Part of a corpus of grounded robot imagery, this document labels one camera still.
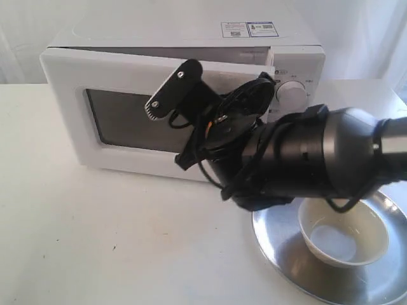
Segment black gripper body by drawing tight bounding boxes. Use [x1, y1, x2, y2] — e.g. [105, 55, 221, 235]
[190, 106, 263, 187]

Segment white ceramic bowl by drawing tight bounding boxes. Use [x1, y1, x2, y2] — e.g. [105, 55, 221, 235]
[298, 199, 389, 268]

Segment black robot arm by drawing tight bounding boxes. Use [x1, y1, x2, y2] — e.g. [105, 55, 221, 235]
[175, 72, 406, 214]

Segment white microwave oven body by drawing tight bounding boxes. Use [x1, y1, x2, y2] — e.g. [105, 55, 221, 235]
[41, 18, 325, 100]

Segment upper white control knob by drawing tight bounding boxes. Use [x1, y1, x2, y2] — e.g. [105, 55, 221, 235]
[277, 81, 307, 105]

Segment blue white label sticker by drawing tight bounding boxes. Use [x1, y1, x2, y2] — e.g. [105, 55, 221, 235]
[221, 22, 279, 38]

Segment round stainless steel plate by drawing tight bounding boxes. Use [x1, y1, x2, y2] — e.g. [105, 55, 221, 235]
[252, 191, 406, 304]

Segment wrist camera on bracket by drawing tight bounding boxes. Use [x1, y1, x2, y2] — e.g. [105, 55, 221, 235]
[144, 59, 222, 125]

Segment black camera cable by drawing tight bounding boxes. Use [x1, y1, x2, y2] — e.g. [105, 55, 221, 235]
[167, 76, 385, 215]

